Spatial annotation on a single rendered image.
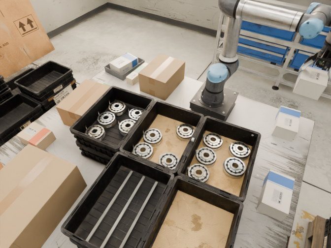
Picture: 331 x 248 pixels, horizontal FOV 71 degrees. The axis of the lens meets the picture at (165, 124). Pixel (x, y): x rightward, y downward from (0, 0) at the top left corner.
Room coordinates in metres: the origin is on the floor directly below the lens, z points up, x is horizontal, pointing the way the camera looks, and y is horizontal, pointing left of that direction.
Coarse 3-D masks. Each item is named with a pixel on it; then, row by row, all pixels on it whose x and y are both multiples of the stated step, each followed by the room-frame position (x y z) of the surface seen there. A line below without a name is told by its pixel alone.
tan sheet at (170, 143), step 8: (160, 120) 0.94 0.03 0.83; (168, 120) 0.94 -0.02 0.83; (160, 128) 0.87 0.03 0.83; (168, 128) 0.87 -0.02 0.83; (168, 136) 0.81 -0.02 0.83; (176, 136) 0.81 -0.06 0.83; (160, 144) 0.76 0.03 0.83; (168, 144) 0.76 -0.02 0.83; (176, 144) 0.76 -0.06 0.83; (184, 144) 0.76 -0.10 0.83; (160, 152) 0.71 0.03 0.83; (168, 152) 0.71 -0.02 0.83; (176, 152) 0.71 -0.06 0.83; (152, 160) 0.66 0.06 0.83
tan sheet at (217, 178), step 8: (200, 144) 0.76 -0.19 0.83; (224, 144) 0.76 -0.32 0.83; (216, 152) 0.71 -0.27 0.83; (224, 152) 0.71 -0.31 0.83; (192, 160) 0.66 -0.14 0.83; (216, 160) 0.66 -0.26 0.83; (224, 160) 0.66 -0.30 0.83; (248, 160) 0.66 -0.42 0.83; (208, 168) 0.61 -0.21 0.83; (216, 168) 0.61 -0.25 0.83; (216, 176) 0.57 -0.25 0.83; (224, 176) 0.57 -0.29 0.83; (208, 184) 0.53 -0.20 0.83; (216, 184) 0.53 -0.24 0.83; (224, 184) 0.53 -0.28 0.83; (232, 184) 0.53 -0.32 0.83; (240, 184) 0.53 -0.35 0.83; (232, 192) 0.49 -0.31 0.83
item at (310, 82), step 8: (312, 64) 1.06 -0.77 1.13; (304, 72) 0.99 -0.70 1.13; (312, 72) 0.99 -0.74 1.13; (320, 72) 0.99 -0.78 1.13; (304, 80) 0.93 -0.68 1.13; (312, 80) 0.92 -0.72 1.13; (320, 80) 0.93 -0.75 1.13; (296, 88) 0.94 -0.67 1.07; (304, 88) 0.92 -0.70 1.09; (312, 88) 0.90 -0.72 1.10; (320, 88) 0.89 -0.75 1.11; (312, 96) 0.89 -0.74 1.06
